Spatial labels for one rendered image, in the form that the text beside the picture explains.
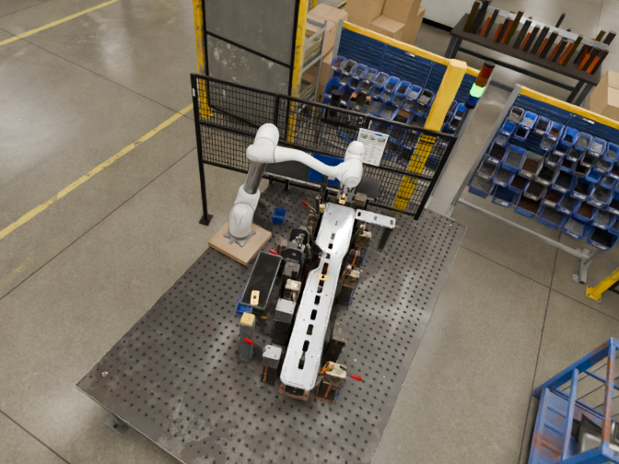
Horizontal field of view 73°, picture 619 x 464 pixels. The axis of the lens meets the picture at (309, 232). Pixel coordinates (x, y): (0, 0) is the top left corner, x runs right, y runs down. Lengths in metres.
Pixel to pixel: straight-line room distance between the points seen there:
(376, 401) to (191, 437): 1.06
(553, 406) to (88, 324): 3.61
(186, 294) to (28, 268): 1.73
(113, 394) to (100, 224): 2.07
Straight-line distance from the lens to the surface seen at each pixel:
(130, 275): 3.94
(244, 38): 4.68
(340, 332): 2.44
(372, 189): 3.23
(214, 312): 2.83
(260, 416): 2.57
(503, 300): 4.39
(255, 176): 2.90
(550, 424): 3.80
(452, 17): 8.86
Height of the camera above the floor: 3.17
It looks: 49 degrees down
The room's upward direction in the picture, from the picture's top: 11 degrees clockwise
